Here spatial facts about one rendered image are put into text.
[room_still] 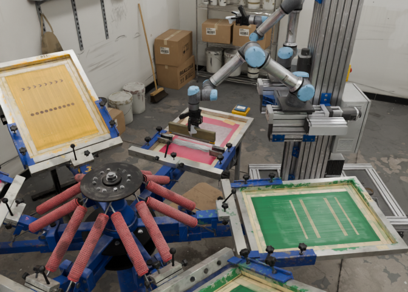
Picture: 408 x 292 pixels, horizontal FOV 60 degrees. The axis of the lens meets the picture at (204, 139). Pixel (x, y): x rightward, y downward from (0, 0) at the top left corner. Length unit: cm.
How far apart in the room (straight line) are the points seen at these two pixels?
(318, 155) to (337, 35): 99
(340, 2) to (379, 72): 339
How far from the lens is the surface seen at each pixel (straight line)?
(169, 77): 582
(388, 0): 566
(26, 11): 395
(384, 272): 332
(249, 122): 288
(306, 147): 301
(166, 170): 225
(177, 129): 254
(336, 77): 280
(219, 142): 267
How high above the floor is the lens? 239
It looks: 32 degrees down
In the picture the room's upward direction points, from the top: straight up
